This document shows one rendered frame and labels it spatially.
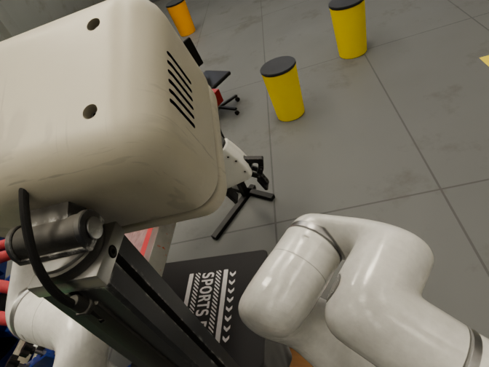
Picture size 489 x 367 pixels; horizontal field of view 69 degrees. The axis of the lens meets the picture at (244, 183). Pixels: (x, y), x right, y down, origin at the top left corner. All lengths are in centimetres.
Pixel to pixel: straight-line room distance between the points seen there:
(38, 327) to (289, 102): 330
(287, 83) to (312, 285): 317
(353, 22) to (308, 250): 407
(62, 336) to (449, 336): 44
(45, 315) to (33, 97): 36
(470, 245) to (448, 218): 22
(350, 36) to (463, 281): 298
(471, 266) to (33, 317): 226
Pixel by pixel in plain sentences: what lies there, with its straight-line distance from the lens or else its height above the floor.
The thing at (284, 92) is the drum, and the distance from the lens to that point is 359.
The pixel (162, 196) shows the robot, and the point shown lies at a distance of 27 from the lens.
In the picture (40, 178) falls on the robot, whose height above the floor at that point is 197.
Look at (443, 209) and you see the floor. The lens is 274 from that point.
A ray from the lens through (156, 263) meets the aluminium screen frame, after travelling 77.
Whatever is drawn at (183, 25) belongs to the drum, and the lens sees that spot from 745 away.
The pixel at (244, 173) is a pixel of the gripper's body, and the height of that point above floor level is 157.
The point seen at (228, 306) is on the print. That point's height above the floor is 95.
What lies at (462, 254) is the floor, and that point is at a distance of 253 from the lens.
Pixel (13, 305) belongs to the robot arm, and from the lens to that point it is 63.
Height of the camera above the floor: 207
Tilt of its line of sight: 40 degrees down
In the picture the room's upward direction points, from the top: 24 degrees counter-clockwise
